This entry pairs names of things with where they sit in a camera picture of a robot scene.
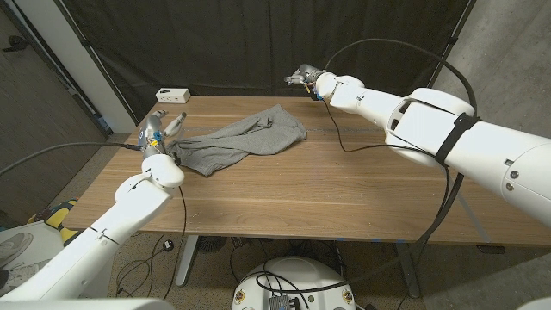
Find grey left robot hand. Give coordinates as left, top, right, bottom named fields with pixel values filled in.
left=137, top=109, right=189, bottom=160

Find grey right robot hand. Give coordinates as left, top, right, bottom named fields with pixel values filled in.
left=283, top=63, right=325, bottom=86

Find grey fabric shorts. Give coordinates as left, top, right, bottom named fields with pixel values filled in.
left=166, top=103, right=309, bottom=177

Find white left shoulder shell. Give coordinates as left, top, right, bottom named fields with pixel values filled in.
left=0, top=297, right=176, bottom=310

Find white right shoulder shell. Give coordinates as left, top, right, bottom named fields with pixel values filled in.
left=516, top=296, right=551, bottom=310

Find white power strip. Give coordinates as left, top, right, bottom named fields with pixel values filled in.
left=155, top=88, right=191, bottom=104

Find black backdrop curtain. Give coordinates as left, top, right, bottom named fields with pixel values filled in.
left=61, top=0, right=477, bottom=126

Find black backdrop stand pole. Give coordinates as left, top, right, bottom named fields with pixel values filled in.
left=428, top=0, right=478, bottom=90
left=53, top=0, right=139, bottom=127

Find brown wooden door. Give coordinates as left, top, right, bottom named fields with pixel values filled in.
left=0, top=0, right=114, bottom=227

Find yellow and black shoe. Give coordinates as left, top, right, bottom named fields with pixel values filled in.
left=28, top=198, right=84, bottom=247

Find small black fan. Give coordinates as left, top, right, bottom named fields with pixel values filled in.
left=196, top=235, right=228, bottom=254

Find white table leg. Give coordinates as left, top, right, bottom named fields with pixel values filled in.
left=175, top=234, right=200, bottom=288

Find white platform box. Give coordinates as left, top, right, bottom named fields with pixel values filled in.
left=0, top=221, right=117, bottom=301

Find white sneaker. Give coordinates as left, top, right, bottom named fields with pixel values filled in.
left=0, top=232, right=34, bottom=267
left=3, top=257, right=53, bottom=286

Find white robot torso base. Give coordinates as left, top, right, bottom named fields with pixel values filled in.
left=232, top=256, right=356, bottom=310

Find grey electronics box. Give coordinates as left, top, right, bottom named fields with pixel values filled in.
left=269, top=294, right=302, bottom=310

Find grey table leg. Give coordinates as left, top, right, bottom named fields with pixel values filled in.
left=393, top=242, right=422, bottom=299

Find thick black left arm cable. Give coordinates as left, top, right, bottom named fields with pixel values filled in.
left=0, top=140, right=144, bottom=177

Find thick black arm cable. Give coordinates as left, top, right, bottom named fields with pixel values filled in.
left=256, top=37, right=479, bottom=296
left=0, top=140, right=144, bottom=177

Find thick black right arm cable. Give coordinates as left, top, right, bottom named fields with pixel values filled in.
left=256, top=37, right=479, bottom=296

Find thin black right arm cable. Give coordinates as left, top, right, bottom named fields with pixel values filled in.
left=321, top=98, right=451, bottom=216

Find black velcro strap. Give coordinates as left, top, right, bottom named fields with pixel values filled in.
left=434, top=112, right=480, bottom=167

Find black door handle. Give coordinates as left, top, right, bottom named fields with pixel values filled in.
left=2, top=35, right=30, bottom=53

